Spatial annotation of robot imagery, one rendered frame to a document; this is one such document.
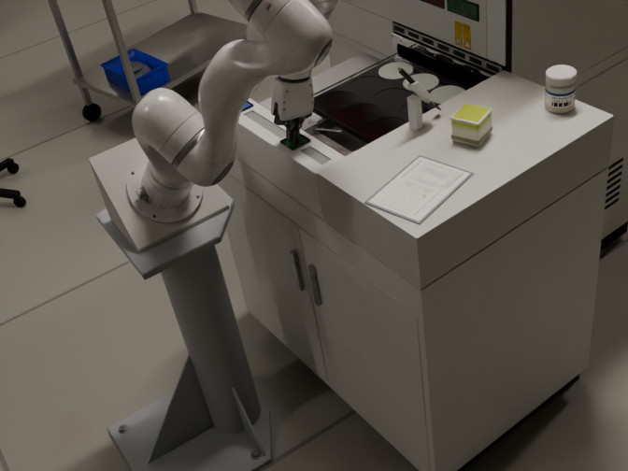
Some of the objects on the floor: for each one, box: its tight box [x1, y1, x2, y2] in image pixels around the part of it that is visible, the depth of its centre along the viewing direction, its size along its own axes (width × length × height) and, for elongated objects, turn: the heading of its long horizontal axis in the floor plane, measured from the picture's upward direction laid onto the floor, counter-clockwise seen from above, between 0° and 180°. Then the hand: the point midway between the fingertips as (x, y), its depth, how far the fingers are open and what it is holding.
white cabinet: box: [218, 159, 608, 471], centre depth 249 cm, size 64×96×82 cm, turn 46°
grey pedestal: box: [95, 187, 272, 471], centre depth 235 cm, size 51×44×82 cm
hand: (292, 135), depth 204 cm, fingers closed
